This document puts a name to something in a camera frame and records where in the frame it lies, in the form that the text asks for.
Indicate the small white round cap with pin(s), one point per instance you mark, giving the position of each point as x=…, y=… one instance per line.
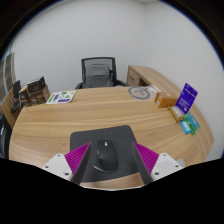
x=181, y=162

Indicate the wooden shelf unit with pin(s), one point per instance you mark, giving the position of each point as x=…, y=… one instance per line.
x=6, y=100

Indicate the orange box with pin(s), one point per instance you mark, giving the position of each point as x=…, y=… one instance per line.
x=165, y=100

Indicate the purple standing card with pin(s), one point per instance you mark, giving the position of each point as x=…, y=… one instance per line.
x=186, y=98

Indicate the grey round disc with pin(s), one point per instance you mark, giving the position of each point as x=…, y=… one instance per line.
x=133, y=93

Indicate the white sheet with coloured prints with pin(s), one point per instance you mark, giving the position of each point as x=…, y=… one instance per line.
x=61, y=97

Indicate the green pack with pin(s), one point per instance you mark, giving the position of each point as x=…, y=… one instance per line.
x=193, y=122

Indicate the black mesh office chair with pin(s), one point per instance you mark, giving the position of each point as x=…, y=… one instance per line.
x=97, y=75

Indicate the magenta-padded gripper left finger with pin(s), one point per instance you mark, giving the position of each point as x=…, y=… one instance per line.
x=63, y=165

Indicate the wooden side desk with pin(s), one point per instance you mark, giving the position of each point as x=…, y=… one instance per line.
x=143, y=75

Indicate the small tan box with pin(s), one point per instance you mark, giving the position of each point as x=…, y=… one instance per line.
x=176, y=113

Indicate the black cardboard box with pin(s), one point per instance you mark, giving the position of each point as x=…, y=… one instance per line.
x=36, y=84

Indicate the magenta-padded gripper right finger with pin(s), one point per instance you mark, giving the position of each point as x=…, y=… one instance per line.
x=160, y=165

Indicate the dark grey mouse pad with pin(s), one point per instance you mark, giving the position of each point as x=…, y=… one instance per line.
x=120, y=135

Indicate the black leather office chair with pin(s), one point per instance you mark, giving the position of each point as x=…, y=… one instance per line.
x=3, y=136

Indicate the small blue pack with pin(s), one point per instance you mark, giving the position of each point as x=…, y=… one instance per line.
x=185, y=127

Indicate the black computer mouse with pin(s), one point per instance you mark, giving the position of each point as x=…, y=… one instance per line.
x=106, y=156

